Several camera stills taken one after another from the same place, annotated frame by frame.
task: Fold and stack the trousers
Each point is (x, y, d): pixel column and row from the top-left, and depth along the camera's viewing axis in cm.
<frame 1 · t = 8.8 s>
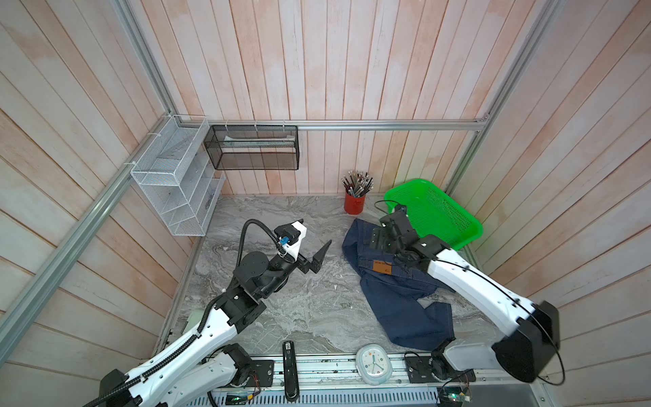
left hand: (315, 233, 65), fingers open
right hand: (383, 235, 83), fingers open
dark blue denim trousers: (394, 287, 89), point 4 cm above the table
green plastic basket: (435, 212, 114), point 2 cm above the table
red pencil cup: (355, 187, 105), point 15 cm above the table

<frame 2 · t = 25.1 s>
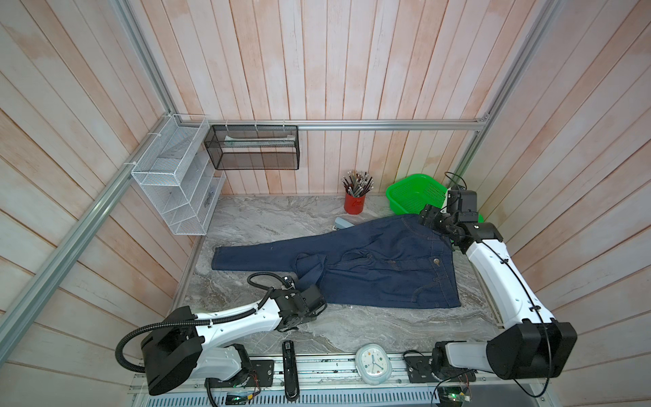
left hand: (297, 317, 82), fingers open
right hand: (429, 213, 82), fingers open
dark blue denim trousers: (395, 261, 99), on the table
green plastic basket: (411, 193, 118), point 5 cm above the table
the other named things where they were.

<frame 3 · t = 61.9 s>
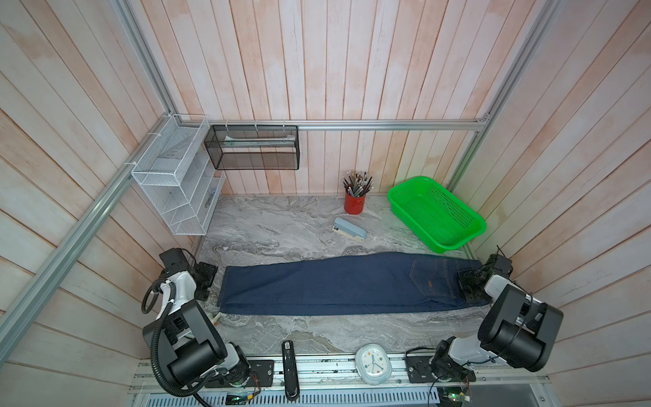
left hand: (216, 277, 87), fingers open
right hand: (457, 276, 92), fingers open
dark blue denim trousers: (375, 283, 91), point 3 cm above the table
the other named things where they were.

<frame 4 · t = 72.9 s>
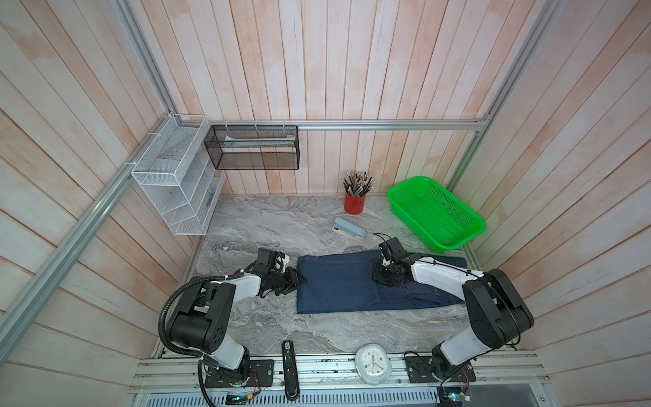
left hand: (304, 284, 90), fingers open
right hand: (374, 275, 94), fingers open
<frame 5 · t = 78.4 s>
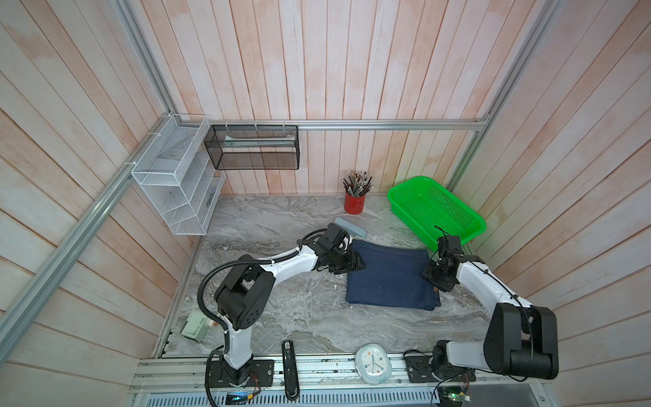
left hand: (359, 271, 86), fingers open
right hand: (429, 275, 90), fingers open
dark blue denim trousers: (392, 276, 93), point 2 cm above the table
the other named things where they were.

